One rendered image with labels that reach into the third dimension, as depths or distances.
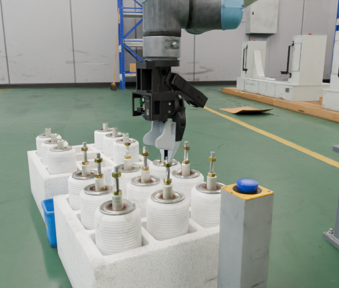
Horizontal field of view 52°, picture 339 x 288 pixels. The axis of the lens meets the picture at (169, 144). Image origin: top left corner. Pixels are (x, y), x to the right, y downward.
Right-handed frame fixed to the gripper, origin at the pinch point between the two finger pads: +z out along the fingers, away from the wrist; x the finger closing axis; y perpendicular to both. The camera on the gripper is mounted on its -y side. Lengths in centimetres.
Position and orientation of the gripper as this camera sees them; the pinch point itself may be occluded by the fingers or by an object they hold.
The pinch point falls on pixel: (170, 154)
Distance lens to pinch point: 76.1
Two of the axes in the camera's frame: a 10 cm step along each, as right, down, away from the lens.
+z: 0.0, 9.7, 2.4
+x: 6.1, 1.9, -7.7
